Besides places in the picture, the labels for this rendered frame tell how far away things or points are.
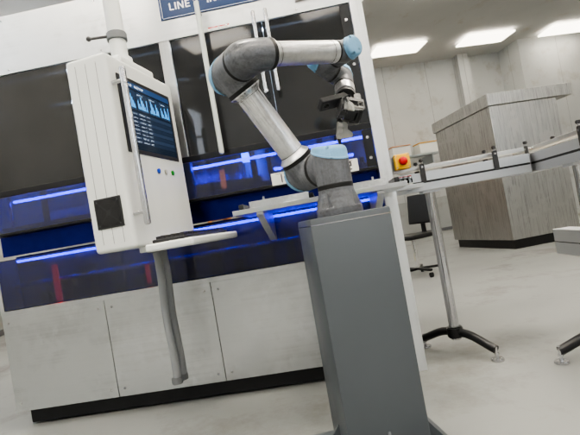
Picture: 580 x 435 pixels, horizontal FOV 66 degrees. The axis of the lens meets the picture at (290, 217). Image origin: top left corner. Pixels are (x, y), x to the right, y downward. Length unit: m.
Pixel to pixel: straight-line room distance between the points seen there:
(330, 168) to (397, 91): 11.34
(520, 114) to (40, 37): 5.60
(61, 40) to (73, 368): 1.67
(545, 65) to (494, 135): 7.57
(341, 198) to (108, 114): 0.95
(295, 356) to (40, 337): 1.30
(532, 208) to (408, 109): 6.73
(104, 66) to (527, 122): 5.70
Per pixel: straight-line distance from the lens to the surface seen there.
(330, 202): 1.41
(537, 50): 13.92
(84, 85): 1.95
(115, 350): 2.51
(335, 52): 1.60
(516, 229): 6.49
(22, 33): 2.84
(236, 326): 2.28
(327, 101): 1.63
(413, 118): 12.70
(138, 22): 2.58
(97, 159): 1.87
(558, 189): 6.88
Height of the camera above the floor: 0.78
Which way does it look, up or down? 1 degrees up
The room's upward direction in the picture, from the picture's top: 10 degrees counter-clockwise
